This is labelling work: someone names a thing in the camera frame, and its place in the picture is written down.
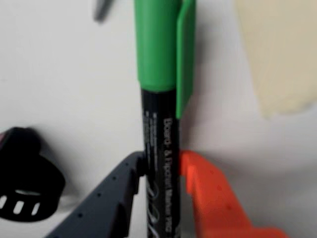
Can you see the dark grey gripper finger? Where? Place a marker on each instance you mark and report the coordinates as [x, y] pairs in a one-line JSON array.
[[106, 205]]

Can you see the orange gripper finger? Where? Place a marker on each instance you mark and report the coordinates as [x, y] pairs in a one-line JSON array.
[[213, 203]]

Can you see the long beige masking tape strip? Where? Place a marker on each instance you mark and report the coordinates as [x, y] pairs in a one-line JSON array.
[[284, 62]]

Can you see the green cap black marker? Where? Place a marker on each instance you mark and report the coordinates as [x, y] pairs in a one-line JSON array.
[[158, 111]]

